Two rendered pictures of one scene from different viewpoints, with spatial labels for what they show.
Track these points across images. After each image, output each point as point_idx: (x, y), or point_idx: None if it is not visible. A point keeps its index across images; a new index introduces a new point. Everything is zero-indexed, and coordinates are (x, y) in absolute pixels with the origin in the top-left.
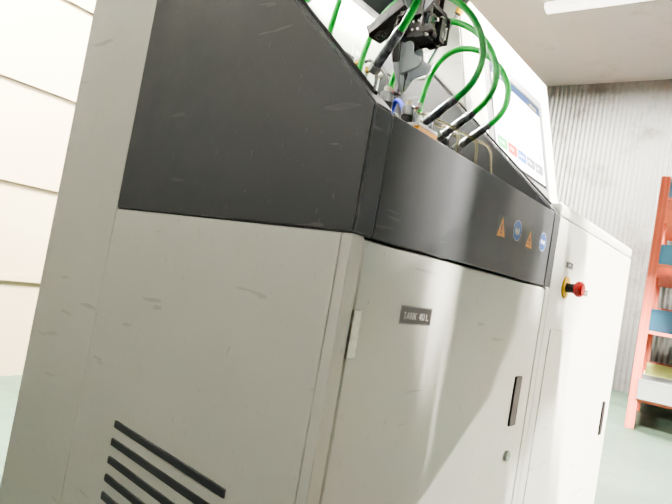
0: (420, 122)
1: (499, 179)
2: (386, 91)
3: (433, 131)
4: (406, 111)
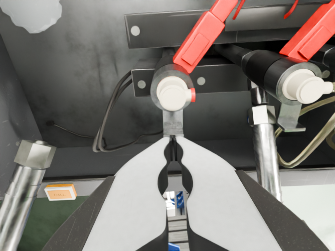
0: (50, 200)
1: (184, 190)
2: (154, 101)
3: (69, 198)
4: (266, 88)
